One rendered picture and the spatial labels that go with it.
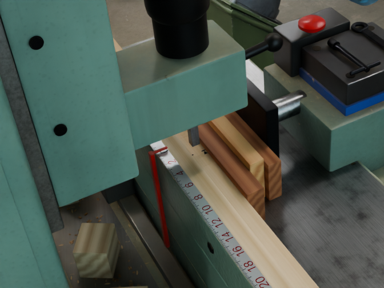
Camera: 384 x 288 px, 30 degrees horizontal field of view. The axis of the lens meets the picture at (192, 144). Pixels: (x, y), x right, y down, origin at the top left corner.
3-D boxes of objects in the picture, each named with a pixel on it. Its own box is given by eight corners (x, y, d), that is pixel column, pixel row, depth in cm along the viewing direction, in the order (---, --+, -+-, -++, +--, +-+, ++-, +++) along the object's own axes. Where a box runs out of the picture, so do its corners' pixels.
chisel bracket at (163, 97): (250, 118, 73) (247, 48, 68) (124, 168, 69) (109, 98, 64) (216, 83, 78) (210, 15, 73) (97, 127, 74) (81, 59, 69)
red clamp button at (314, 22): (330, 29, 79) (331, 21, 78) (307, 38, 78) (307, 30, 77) (315, 18, 81) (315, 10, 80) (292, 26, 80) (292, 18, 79)
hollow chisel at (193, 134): (200, 144, 76) (195, 107, 73) (192, 147, 76) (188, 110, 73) (196, 139, 77) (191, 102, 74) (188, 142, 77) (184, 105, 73)
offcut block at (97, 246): (113, 279, 83) (106, 253, 80) (79, 278, 83) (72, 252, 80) (120, 248, 86) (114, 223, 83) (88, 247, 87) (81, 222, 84)
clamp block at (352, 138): (427, 151, 84) (437, 89, 78) (330, 194, 80) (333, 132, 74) (351, 88, 94) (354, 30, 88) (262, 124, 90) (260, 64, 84)
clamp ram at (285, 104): (326, 152, 80) (328, 87, 74) (268, 176, 78) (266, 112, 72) (283, 111, 86) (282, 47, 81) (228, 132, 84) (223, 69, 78)
